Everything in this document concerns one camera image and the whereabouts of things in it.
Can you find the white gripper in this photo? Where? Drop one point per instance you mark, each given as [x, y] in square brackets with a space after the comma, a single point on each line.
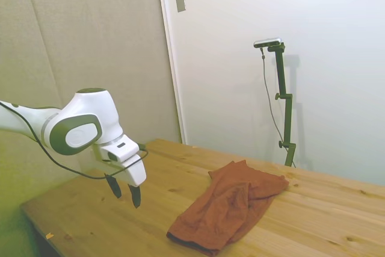
[135, 174]

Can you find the rust orange shorts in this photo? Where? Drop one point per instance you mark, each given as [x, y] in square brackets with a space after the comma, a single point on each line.
[222, 209]

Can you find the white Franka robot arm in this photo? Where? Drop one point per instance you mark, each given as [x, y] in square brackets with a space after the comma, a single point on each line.
[90, 109]

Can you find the small orange scrap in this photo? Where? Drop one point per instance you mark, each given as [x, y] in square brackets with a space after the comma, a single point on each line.
[49, 235]

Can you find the dark green camera stand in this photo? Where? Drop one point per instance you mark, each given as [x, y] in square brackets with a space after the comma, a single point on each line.
[287, 124]

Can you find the grey wall plate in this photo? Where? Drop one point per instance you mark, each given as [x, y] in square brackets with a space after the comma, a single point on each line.
[180, 1]

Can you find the silver camera on stand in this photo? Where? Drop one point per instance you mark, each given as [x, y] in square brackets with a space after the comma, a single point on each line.
[267, 41]

